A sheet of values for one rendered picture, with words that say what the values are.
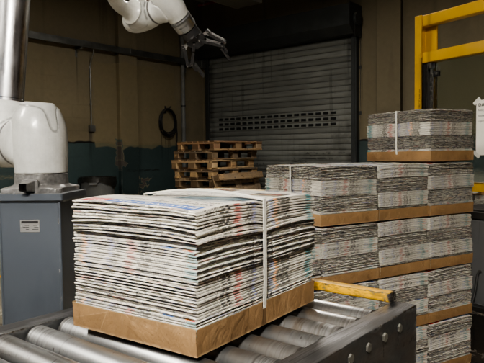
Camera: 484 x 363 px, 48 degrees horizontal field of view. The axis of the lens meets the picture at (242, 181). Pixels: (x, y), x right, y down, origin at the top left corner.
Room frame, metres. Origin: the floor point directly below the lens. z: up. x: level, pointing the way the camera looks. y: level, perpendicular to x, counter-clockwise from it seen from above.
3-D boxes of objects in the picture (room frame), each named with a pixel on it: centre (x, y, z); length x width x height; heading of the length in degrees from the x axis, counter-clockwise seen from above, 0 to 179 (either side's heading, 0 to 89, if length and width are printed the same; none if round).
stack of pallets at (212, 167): (8.94, 0.39, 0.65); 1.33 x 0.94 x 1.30; 145
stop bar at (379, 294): (1.25, -0.14, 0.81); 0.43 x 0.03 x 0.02; 51
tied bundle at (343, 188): (2.22, -0.32, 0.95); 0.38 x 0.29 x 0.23; 31
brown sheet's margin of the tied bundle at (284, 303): (1.12, 0.02, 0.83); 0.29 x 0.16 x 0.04; 55
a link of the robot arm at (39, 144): (1.67, 0.62, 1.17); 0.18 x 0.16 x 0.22; 54
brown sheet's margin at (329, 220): (2.21, -0.31, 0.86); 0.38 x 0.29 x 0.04; 31
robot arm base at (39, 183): (1.65, 0.62, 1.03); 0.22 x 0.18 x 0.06; 177
